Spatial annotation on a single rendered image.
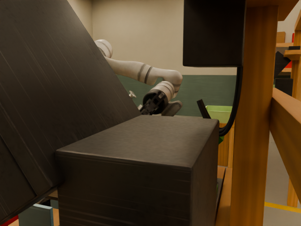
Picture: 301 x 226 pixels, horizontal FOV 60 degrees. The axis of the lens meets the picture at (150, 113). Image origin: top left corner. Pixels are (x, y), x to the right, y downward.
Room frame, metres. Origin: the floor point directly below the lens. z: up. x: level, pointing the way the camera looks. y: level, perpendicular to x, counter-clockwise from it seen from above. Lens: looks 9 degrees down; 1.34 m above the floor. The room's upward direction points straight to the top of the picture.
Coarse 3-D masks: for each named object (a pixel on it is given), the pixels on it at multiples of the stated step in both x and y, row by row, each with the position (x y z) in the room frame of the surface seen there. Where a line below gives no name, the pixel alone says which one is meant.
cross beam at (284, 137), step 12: (276, 96) 0.67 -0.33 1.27; (288, 96) 0.67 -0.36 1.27; (276, 108) 0.56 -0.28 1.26; (288, 108) 0.45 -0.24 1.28; (300, 108) 0.45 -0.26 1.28; (276, 120) 0.55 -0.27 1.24; (288, 120) 0.40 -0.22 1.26; (300, 120) 0.34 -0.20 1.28; (276, 132) 0.53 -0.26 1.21; (288, 132) 0.39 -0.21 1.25; (300, 132) 0.31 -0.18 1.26; (276, 144) 0.52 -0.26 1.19; (288, 144) 0.38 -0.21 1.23; (300, 144) 0.31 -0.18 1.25; (288, 156) 0.38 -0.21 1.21; (300, 156) 0.30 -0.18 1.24; (288, 168) 0.37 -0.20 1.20; (300, 168) 0.30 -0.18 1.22; (300, 180) 0.29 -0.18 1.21; (300, 192) 0.29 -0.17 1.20
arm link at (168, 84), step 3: (165, 81) 0.90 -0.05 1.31; (159, 84) 0.88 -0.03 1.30; (162, 84) 0.87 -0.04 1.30; (165, 84) 0.88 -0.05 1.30; (168, 84) 0.88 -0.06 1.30; (171, 84) 0.90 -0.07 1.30; (168, 87) 0.87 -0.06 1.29; (171, 87) 0.88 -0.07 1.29; (171, 90) 0.87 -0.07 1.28; (174, 90) 0.90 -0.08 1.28; (171, 93) 0.86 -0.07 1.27; (174, 93) 0.96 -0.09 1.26; (174, 96) 0.96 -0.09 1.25
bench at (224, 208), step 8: (224, 168) 1.20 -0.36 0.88; (224, 176) 1.17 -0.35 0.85; (224, 184) 1.02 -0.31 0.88; (224, 192) 0.94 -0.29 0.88; (224, 200) 0.88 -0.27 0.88; (224, 208) 0.83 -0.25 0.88; (216, 216) 0.78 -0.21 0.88; (224, 216) 0.78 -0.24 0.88; (216, 224) 0.73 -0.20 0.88; (224, 224) 0.73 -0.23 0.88
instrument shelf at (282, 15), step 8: (248, 0) 0.63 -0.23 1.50; (256, 0) 0.63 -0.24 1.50; (264, 0) 0.63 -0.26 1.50; (272, 0) 0.63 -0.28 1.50; (280, 0) 0.63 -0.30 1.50; (288, 0) 0.63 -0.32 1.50; (296, 0) 0.63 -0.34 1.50; (280, 8) 0.71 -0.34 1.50; (288, 8) 0.71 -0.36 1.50; (280, 16) 0.80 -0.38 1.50
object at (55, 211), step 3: (54, 210) 0.78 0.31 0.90; (57, 210) 0.78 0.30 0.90; (54, 213) 0.76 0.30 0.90; (57, 213) 0.76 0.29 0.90; (54, 216) 0.74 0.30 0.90; (57, 216) 0.74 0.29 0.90; (54, 219) 0.73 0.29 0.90; (57, 219) 0.73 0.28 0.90; (15, 222) 0.71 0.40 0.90; (18, 222) 0.71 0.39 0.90; (54, 222) 0.71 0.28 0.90; (57, 222) 0.71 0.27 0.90; (9, 225) 0.70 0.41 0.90; (12, 225) 0.70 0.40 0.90; (15, 225) 0.70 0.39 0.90; (18, 225) 0.70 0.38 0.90; (54, 225) 0.70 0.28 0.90; (57, 225) 0.70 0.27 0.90
